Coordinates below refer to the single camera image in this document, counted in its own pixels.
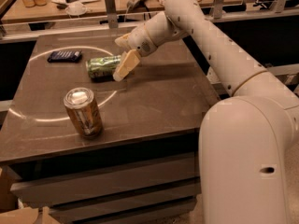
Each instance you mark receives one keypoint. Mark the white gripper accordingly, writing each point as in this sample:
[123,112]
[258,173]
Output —
[139,41]

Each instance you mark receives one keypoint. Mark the green soda can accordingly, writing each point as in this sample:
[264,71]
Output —
[102,66]

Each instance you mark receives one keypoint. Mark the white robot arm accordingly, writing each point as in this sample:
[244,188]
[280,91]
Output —
[242,139]

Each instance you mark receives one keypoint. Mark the gold upright soda can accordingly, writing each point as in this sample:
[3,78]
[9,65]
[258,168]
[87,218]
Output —
[83,111]

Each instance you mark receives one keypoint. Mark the white cup on saucer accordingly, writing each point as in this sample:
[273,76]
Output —
[76,9]

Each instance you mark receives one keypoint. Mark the dark blue snack packet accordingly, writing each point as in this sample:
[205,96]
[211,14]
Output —
[64,56]

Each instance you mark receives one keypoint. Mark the grey drawer cabinet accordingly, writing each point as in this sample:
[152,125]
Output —
[142,165]

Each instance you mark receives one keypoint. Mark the cardboard box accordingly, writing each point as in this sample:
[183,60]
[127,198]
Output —
[27,215]

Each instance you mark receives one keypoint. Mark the metal railing post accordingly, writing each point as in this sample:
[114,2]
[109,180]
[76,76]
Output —
[112,17]

